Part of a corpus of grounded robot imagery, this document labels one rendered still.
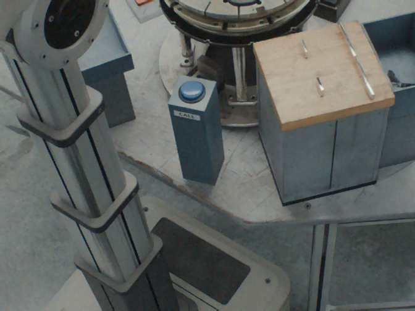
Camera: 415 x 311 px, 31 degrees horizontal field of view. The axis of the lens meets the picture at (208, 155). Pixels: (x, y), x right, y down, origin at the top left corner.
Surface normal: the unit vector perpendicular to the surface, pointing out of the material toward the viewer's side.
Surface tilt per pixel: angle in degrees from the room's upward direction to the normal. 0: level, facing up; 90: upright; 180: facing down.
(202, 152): 90
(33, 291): 0
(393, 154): 90
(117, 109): 90
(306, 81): 0
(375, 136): 90
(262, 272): 0
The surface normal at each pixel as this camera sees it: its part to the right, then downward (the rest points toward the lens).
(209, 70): -0.63, 0.67
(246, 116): -0.08, -0.55
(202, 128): -0.30, 0.81
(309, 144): 0.22, 0.80
